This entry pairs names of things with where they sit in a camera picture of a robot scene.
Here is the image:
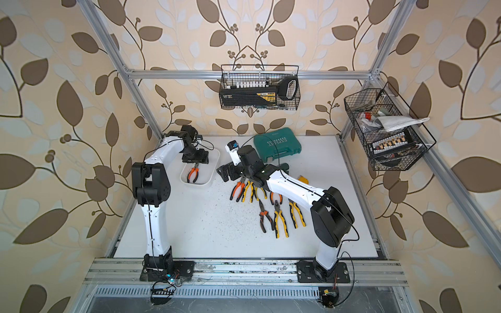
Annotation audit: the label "right black wire basket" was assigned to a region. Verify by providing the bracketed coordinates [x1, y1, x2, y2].
[344, 82, 437, 172]

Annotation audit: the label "black wire basket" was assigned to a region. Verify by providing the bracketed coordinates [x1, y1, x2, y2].
[344, 82, 437, 172]
[219, 63, 301, 111]

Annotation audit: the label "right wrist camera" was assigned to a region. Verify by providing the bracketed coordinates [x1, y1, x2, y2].
[225, 140, 264, 166]

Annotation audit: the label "yellow black combination pliers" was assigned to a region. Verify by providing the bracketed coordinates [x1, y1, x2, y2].
[241, 181, 254, 203]
[289, 200, 306, 229]
[274, 200, 289, 239]

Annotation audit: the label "green plastic tool case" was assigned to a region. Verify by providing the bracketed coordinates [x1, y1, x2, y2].
[253, 127, 302, 163]

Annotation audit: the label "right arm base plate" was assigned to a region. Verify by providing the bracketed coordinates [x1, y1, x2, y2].
[296, 260, 351, 284]

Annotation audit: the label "white paper booklet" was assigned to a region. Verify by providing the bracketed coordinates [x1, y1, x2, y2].
[375, 116, 430, 133]

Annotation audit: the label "socket set tray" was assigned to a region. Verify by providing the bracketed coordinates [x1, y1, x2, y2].
[370, 132, 414, 155]

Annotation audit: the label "Greener orange black pliers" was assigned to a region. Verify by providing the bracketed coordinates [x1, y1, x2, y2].
[269, 192, 283, 206]

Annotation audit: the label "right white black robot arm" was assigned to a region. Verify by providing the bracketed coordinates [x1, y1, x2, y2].
[217, 162, 354, 271]

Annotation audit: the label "yellow black long-nose pliers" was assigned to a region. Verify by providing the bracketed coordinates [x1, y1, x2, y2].
[253, 186, 268, 201]

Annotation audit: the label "black yellow tool case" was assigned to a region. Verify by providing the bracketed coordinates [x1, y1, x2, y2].
[219, 87, 277, 108]

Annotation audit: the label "yellow tape measure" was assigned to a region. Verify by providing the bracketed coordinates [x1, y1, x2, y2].
[298, 176, 309, 185]

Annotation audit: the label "aluminium front rail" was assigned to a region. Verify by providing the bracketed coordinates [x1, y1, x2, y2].
[83, 258, 408, 287]

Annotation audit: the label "white plastic storage box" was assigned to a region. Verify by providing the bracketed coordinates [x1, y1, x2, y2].
[180, 148, 220, 189]

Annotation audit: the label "small orange black pliers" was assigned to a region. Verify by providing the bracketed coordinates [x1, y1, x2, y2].
[187, 163, 199, 183]

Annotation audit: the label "orange handled long-nose pliers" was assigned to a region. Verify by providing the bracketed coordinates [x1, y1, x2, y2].
[258, 200, 275, 233]

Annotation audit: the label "back black wire basket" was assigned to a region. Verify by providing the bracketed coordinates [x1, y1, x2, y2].
[219, 63, 301, 111]

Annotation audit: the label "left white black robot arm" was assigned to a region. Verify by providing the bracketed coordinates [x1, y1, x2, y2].
[132, 125, 209, 274]

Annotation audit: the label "orange black combination pliers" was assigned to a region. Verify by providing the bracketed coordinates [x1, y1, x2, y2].
[230, 177, 246, 202]

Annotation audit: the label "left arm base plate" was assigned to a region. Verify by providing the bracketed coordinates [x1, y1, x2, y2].
[140, 260, 195, 282]

